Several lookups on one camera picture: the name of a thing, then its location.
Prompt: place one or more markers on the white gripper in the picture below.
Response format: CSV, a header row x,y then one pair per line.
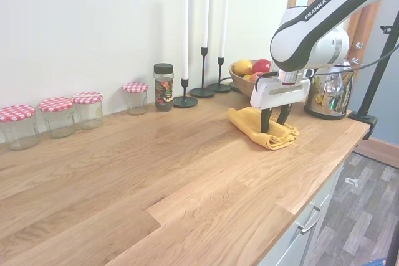
x,y
280,96

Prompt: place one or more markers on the yellow cloth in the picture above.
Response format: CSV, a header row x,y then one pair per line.
x,y
246,123

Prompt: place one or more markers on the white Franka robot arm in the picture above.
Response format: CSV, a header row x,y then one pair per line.
x,y
296,38

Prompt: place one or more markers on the orange red mango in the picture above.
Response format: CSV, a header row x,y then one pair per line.
x,y
257,77

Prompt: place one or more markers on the beige fruit bowl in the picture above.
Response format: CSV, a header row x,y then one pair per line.
x,y
241,84

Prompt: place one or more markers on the red apple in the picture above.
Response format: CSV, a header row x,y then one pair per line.
x,y
261,66

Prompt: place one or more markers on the yellow lemon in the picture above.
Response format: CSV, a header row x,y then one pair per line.
x,y
243,67

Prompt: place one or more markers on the shiny steel kettle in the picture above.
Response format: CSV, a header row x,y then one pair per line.
x,y
333,97

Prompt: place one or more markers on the tall black candle holder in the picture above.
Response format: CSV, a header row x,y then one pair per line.
x,y
202,92

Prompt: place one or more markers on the short black candle holder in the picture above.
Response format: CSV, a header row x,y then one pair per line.
x,y
185,101

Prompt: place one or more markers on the small clear floor object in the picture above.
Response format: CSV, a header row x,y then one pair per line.
x,y
352,181

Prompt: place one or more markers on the silver door knob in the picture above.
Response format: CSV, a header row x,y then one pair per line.
x,y
360,45

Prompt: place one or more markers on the spice jar black lid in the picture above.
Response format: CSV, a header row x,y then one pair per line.
x,y
163,88

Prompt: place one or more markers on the white kitchen cabinet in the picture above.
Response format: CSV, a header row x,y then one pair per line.
x,y
290,247

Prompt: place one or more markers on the brown wooden door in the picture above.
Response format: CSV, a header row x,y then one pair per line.
x,y
369,23

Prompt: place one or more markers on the glass jar red checked lid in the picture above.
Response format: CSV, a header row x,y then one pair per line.
x,y
135,99
88,111
19,129
57,119

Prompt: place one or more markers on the small blue object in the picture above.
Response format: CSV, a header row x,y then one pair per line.
x,y
380,262

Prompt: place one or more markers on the black Ulanzi camera clamp stand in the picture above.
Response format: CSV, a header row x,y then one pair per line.
x,y
364,118

